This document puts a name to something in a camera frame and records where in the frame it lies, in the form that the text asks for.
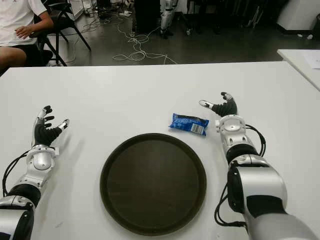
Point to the round dark brown tray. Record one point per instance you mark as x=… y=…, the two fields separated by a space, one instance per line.
x=152 y=185

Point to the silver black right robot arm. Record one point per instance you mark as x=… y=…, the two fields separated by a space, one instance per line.
x=260 y=185

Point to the white side table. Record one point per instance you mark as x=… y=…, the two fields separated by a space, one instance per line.
x=297 y=62

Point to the white paper sheet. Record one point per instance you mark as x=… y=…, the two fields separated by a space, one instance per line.
x=313 y=58

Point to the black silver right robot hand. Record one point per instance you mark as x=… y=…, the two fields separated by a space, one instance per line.
x=227 y=107

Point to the white curved machine housing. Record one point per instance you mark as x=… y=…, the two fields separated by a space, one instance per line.
x=297 y=15

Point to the blue Oreo packet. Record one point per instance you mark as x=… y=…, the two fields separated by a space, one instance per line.
x=185 y=123

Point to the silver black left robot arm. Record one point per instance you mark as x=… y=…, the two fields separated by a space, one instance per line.
x=41 y=160

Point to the black folding chair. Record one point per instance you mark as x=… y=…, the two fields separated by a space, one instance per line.
x=62 y=22

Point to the silver humanoid robot legs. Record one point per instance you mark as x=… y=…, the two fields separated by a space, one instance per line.
x=165 y=20

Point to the black cabinet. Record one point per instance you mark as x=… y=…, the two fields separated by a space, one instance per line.
x=147 y=15

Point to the seated person in white shirt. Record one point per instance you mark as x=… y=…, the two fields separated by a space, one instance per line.
x=15 y=20

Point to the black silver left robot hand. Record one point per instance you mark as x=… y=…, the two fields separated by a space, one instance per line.
x=42 y=132

